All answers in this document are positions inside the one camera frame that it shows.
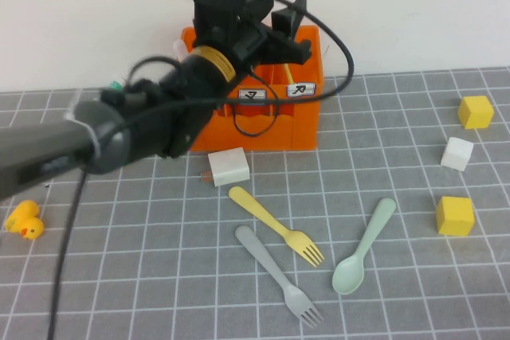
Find yellow plastic fork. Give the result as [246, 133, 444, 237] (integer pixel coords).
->
[228, 186, 325, 268]

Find grey plastic fork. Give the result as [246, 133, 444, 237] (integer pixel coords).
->
[234, 225, 324, 327]

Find thick black cable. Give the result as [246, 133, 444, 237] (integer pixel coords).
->
[46, 0, 356, 340]

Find yellow rubber duck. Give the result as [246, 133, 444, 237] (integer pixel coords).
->
[4, 199, 45, 240]

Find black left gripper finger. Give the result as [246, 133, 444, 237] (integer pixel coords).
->
[254, 30, 312, 67]
[271, 0, 308, 35]

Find white charger plug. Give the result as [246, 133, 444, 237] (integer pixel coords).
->
[200, 147, 251, 187]

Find white label with fork character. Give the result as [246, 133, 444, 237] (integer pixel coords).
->
[237, 88, 267, 106]

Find white cube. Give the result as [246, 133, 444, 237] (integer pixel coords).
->
[439, 136, 474, 172]

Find white label with knife character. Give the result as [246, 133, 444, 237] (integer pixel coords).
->
[286, 82, 316, 98]

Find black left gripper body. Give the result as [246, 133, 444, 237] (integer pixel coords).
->
[193, 0, 277, 73]

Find yellow wooden cube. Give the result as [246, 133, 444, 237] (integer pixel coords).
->
[434, 195, 476, 236]
[457, 95, 495, 131]

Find orange plastic cutlery holder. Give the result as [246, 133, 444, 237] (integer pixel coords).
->
[181, 25, 326, 153]

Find grey grid table mat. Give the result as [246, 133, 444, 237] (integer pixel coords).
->
[0, 65, 510, 340]

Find green plastic spoon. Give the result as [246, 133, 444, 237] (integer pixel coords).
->
[331, 197, 398, 295]

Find thin black cable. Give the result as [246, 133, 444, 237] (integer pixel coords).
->
[232, 68, 281, 139]

